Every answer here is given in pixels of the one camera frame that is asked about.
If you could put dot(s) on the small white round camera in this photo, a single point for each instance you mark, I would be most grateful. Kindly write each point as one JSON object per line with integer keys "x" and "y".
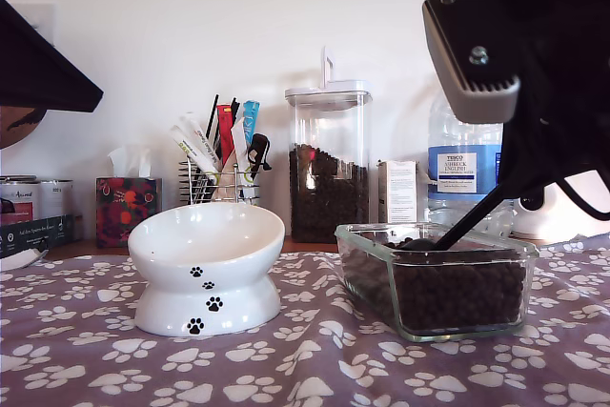
{"x": 548, "y": 221}

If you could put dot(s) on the floral tissue box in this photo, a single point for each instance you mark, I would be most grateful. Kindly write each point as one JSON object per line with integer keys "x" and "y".
{"x": 123, "y": 211}

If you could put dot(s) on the silver tin white label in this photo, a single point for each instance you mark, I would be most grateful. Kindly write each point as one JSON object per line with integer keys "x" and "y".
{"x": 56, "y": 197}

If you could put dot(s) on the grey paw print table mat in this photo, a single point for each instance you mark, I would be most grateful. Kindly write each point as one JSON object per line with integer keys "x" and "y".
{"x": 305, "y": 369}

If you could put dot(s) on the white tissue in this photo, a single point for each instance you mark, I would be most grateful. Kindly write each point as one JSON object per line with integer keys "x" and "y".
{"x": 128, "y": 161}

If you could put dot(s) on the white sachet green print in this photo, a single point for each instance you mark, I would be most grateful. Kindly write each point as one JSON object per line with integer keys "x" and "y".
{"x": 192, "y": 123}
{"x": 197, "y": 149}

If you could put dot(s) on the red sachet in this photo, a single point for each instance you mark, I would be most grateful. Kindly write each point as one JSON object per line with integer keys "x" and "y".
{"x": 224, "y": 130}

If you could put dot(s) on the tall clear kibble storage jar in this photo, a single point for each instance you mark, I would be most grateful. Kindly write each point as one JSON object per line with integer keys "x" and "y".
{"x": 328, "y": 121}

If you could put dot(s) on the small white dish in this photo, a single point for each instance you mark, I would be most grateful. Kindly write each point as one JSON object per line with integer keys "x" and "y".
{"x": 18, "y": 260}

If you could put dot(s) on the white paw print cat bowl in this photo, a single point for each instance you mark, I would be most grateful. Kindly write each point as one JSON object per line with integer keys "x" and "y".
{"x": 204, "y": 235}

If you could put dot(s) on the white printed carton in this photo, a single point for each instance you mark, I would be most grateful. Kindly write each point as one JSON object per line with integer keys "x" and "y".
{"x": 399, "y": 188}

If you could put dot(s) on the large blue label water bottle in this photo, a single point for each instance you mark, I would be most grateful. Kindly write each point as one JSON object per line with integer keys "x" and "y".
{"x": 453, "y": 168}

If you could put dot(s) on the round brown wooden board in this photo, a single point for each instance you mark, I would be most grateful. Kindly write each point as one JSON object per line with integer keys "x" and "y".
{"x": 21, "y": 126}

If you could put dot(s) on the plain white sachet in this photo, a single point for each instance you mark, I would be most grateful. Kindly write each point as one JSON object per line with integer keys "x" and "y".
{"x": 238, "y": 145}

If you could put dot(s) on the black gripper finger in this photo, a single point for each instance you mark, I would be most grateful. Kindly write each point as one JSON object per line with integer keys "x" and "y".
{"x": 33, "y": 64}
{"x": 534, "y": 159}

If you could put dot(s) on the black clip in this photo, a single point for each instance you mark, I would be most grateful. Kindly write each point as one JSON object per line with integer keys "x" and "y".
{"x": 258, "y": 149}

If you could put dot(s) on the rectangular glass food container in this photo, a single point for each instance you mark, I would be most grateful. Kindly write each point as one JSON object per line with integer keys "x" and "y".
{"x": 365, "y": 283}

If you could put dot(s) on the thin black stick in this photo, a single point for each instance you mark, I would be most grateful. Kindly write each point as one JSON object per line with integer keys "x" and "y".
{"x": 211, "y": 116}

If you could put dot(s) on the blue sachet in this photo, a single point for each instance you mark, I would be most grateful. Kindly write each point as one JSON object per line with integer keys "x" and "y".
{"x": 251, "y": 118}

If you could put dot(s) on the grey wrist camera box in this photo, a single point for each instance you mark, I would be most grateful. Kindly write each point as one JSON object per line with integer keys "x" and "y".
{"x": 476, "y": 102}

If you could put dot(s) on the silver tin red label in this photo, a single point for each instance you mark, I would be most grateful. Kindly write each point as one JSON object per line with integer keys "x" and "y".
{"x": 18, "y": 197}

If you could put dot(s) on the brown cat food kibble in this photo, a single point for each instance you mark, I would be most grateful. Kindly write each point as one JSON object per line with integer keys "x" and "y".
{"x": 457, "y": 292}
{"x": 328, "y": 207}

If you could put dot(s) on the black plastic measuring spoon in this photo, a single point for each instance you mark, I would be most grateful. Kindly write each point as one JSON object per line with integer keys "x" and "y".
{"x": 472, "y": 221}

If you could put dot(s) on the dark cardboard tray box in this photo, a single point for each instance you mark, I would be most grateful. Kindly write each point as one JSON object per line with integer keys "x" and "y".
{"x": 32, "y": 235}

